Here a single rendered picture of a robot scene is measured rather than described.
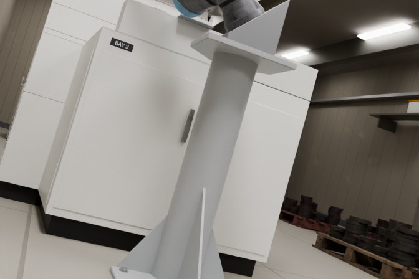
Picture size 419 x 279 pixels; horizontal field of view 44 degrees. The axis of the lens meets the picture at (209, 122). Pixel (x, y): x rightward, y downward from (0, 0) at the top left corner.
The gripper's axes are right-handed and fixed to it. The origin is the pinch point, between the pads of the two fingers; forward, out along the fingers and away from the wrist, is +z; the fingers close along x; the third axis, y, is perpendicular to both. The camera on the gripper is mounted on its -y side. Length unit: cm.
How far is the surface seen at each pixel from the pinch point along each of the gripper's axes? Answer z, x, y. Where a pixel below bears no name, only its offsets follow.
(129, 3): 7.9, -4.9, -35.9
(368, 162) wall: -34, 660, 607
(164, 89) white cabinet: 36.1, -5.2, -12.9
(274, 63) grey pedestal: 22, -53, 8
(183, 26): 9.0, -4.9, -12.7
